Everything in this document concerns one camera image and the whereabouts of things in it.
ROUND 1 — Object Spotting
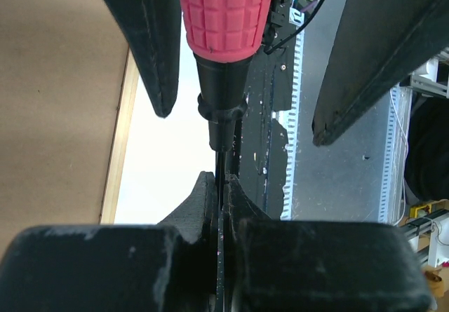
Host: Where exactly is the white slotted cable duct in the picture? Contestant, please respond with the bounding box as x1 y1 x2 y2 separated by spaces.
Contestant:
279 27 305 222

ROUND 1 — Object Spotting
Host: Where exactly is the wooden picture frame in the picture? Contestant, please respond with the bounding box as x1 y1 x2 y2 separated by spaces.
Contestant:
1 0 128 248

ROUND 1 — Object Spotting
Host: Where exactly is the red handled screwdriver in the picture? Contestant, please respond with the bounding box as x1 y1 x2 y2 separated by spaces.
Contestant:
175 0 276 312

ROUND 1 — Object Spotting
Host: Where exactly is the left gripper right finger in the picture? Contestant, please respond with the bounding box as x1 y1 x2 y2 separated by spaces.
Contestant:
223 175 431 311

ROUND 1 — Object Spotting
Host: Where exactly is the aluminium rail across front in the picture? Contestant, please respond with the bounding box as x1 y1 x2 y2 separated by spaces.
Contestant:
396 206 449 267

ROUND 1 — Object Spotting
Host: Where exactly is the black speckled base plate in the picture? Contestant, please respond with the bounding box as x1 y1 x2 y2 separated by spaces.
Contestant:
231 4 305 219

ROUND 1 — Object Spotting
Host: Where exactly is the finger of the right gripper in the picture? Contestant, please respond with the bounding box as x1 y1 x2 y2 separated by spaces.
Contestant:
104 0 182 118
312 0 448 147

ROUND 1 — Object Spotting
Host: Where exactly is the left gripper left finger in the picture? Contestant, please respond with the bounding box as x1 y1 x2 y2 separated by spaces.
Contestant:
1 172 217 311

